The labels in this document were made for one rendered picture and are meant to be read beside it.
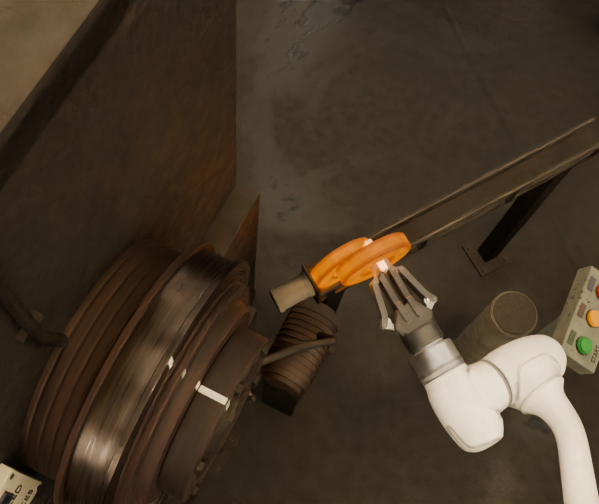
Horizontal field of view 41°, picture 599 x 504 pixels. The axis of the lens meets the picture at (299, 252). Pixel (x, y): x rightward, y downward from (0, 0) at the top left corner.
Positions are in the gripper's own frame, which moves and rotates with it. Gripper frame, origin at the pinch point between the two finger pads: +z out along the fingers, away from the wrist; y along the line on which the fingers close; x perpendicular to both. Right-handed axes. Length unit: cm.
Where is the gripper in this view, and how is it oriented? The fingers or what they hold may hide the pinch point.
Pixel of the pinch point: (375, 257)
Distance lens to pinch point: 159.1
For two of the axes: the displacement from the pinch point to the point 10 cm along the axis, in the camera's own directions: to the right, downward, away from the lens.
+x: 0.9, -3.2, -9.4
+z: -4.8, -8.4, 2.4
